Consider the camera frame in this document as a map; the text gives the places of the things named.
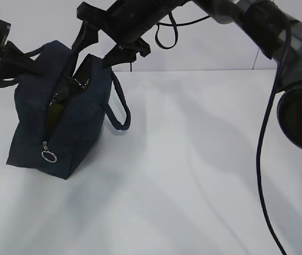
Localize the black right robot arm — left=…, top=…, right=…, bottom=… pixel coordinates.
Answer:
left=77, top=1, right=302, bottom=149

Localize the green cucumber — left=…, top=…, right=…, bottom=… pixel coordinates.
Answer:
left=47, top=103, right=65, bottom=135

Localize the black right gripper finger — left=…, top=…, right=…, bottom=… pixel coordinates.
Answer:
left=102, top=45, right=136, bottom=68
left=72, top=21, right=99, bottom=53

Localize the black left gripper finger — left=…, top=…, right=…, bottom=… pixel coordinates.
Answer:
left=2, top=41, right=46, bottom=76

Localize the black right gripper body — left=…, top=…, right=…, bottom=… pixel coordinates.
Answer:
left=76, top=0, right=151, bottom=58

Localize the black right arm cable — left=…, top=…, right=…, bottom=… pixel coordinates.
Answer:
left=154, top=12, right=294, bottom=255

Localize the dark navy fabric lunch bag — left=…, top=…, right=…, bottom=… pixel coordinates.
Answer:
left=6, top=41, right=131, bottom=179

